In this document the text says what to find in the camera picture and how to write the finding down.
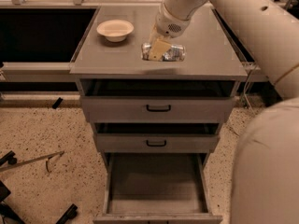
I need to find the silver blue redbull can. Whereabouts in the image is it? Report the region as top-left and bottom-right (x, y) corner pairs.
(141, 43), (186, 62)

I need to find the black tripod equipment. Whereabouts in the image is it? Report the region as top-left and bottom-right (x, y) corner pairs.
(0, 149), (27, 224)

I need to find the grey drawer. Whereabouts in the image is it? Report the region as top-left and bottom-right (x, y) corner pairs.
(80, 79), (235, 123)
(93, 153), (222, 224)
(94, 123), (220, 153)

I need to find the grey bottom drawer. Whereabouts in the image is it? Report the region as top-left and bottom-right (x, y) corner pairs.
(93, 153), (222, 224)

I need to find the grey drawer cabinet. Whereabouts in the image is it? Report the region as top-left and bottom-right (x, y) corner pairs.
(69, 3), (249, 224)

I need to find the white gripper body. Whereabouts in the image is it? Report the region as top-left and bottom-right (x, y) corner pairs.
(155, 4), (191, 38)

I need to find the grey middle drawer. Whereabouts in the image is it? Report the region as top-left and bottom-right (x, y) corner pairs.
(94, 123), (220, 153)

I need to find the small black block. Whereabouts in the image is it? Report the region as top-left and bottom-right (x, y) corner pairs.
(52, 97), (63, 109)

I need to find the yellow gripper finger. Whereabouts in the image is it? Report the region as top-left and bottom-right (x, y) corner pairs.
(149, 39), (171, 61)
(149, 25), (161, 44)

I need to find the black stand leg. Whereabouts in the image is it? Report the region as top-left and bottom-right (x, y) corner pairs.
(55, 204), (78, 224)

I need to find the grey top drawer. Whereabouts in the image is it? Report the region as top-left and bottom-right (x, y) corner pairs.
(80, 79), (235, 123)

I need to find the metal rod on floor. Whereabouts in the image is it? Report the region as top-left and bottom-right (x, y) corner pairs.
(0, 151), (64, 173)

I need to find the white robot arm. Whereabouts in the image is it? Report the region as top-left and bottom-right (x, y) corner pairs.
(149, 0), (299, 224)

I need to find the white paper bowl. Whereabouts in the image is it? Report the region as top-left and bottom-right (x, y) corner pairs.
(96, 20), (134, 43)

